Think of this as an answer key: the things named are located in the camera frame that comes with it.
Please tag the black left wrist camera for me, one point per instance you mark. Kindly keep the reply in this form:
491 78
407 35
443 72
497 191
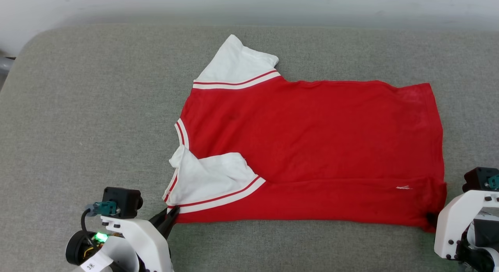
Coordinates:
121 202

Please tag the red and white shirt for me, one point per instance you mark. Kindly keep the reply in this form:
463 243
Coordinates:
312 139

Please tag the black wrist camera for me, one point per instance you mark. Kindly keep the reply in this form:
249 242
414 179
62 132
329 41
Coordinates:
121 202
477 178

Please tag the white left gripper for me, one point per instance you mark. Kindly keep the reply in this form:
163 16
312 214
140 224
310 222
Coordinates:
150 244

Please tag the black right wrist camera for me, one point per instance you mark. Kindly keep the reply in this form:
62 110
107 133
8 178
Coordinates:
477 178

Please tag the grey fabric sofa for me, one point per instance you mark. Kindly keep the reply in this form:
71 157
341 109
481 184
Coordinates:
97 128

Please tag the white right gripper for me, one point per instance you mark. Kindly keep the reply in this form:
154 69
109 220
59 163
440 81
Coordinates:
448 225

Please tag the white paper label tag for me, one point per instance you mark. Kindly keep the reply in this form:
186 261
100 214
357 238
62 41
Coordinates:
95 262

